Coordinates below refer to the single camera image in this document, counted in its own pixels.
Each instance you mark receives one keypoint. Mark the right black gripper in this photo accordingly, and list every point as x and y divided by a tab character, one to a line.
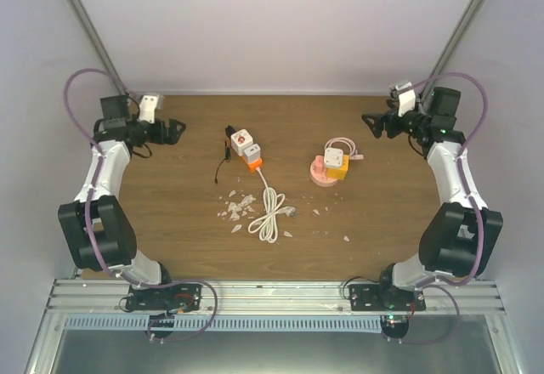
379	120

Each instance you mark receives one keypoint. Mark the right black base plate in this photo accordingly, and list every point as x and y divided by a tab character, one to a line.
370	296

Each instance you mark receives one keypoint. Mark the aluminium rail front frame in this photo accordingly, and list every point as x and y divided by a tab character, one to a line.
254	297

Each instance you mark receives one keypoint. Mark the left aluminium corner post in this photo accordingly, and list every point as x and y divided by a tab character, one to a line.
93	36

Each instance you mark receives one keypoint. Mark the white tiger cube plug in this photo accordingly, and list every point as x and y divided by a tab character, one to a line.
240	141

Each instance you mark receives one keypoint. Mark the pink round socket base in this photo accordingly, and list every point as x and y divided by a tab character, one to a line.
317	173

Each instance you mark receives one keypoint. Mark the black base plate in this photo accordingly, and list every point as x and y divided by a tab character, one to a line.
370	296
176	299

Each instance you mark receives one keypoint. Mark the white USB charger plug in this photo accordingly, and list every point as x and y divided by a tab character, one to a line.
252	153

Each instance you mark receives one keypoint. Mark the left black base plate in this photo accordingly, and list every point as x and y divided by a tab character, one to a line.
176	299

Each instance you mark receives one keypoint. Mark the black power adapter with cable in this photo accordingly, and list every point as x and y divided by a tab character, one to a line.
229	131

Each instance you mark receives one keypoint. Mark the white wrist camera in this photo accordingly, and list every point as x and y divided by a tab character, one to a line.
149	104
406	97

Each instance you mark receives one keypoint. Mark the grey slotted cable duct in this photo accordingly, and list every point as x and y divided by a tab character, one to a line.
226	323

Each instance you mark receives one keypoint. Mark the right aluminium corner post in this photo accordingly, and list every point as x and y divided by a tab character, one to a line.
461	28

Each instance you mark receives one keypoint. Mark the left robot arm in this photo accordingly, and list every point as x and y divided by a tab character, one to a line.
96	229

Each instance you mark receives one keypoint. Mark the aluminium corner post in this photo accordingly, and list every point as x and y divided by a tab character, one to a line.
93	36
461	28

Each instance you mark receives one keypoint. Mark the orange power strip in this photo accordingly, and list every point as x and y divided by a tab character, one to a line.
255	163

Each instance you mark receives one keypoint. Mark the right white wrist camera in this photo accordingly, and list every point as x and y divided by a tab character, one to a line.
406	97

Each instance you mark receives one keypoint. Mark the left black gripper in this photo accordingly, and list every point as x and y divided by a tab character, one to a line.
172	137

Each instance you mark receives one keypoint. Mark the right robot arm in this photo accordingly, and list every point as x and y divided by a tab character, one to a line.
457	244

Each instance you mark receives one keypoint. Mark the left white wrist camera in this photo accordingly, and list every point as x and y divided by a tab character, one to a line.
149	104

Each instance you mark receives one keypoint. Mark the yellow cube socket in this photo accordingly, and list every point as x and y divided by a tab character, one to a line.
338	173

